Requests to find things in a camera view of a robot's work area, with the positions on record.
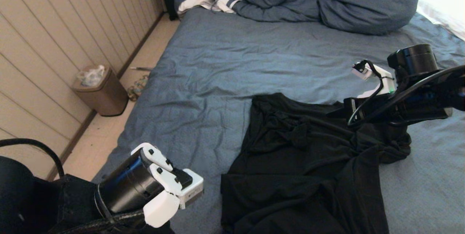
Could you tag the clear plastic bin liner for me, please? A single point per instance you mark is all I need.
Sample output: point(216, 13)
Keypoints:
point(91, 76)

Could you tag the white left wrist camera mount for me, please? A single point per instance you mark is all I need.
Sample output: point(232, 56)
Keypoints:
point(163, 205)

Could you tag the black moon print T-shirt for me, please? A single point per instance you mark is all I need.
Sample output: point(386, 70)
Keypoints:
point(301, 176)

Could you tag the thin grey rod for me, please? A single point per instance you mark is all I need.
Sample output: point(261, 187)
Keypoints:
point(141, 68)

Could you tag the patterned item on floor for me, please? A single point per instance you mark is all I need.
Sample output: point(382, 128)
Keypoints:
point(138, 88)

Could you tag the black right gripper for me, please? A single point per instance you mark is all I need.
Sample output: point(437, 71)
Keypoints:
point(377, 112)

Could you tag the white pillow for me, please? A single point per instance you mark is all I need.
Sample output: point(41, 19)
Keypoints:
point(445, 12)

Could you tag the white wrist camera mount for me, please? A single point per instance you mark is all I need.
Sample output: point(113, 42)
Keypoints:
point(163, 205)
point(385, 79)

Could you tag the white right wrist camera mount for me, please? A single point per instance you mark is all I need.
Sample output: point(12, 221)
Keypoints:
point(385, 79)

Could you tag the brown trash bin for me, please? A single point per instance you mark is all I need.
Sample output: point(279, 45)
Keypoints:
point(107, 99)

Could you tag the blue bed sheet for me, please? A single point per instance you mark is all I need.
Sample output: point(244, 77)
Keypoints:
point(272, 56)

